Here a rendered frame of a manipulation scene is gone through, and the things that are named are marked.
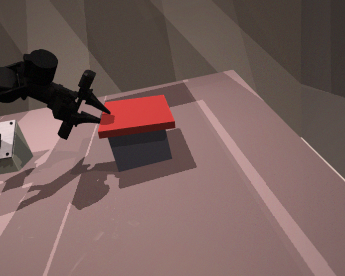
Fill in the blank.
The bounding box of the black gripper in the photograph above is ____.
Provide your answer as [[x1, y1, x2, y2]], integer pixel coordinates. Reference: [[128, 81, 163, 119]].
[[45, 70, 111, 140]]

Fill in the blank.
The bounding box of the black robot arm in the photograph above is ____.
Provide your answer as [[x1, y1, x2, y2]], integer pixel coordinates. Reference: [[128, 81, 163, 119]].
[[0, 49, 75, 122]]

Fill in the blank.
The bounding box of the red lid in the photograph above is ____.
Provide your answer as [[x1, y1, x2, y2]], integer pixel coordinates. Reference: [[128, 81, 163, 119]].
[[98, 95, 175, 139]]

